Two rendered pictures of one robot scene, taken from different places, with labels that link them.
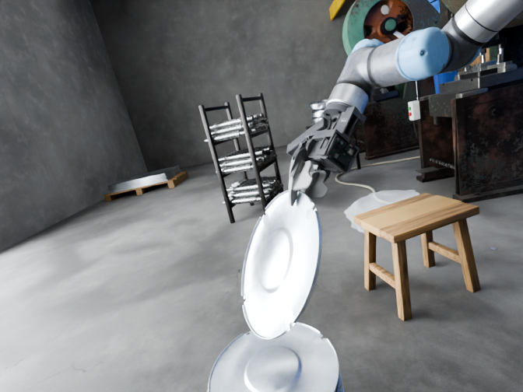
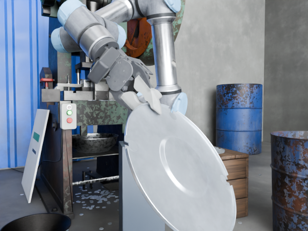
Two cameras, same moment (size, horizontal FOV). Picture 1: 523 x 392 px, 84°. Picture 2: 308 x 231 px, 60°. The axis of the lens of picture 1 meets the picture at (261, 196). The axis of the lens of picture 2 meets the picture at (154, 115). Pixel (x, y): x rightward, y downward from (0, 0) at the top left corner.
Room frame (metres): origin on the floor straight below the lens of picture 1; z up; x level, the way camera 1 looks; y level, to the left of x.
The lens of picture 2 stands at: (0.88, 0.38, 0.62)
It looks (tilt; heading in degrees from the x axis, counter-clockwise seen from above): 2 degrees down; 233
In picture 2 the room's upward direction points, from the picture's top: straight up
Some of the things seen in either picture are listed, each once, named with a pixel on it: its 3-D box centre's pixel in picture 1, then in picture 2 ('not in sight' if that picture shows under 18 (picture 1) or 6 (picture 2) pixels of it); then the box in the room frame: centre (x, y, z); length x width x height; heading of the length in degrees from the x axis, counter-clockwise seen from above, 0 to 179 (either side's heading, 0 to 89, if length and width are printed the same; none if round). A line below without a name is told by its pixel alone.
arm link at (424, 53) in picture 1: (412, 58); (101, 35); (0.55, -0.32, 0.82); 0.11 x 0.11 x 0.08; 26
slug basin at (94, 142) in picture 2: not in sight; (93, 142); (0.13, -1.32, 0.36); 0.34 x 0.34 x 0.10
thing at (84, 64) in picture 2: not in sight; (92, 68); (0.13, -1.33, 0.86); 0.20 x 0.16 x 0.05; 174
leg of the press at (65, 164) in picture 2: not in sight; (47, 130); (0.38, -1.49, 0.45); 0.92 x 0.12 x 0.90; 84
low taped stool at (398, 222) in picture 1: (415, 251); not in sight; (0.98, -0.52, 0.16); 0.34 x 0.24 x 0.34; 101
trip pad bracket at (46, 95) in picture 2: not in sight; (50, 105); (0.46, -1.13, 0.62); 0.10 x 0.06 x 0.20; 174
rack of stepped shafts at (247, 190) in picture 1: (245, 159); not in sight; (2.39, 0.06, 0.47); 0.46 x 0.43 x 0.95; 64
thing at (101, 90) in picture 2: not in sight; (101, 89); (0.15, -1.15, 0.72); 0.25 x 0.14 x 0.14; 84
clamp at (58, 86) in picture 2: not in sight; (67, 83); (0.30, -1.34, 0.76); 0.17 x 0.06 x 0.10; 174
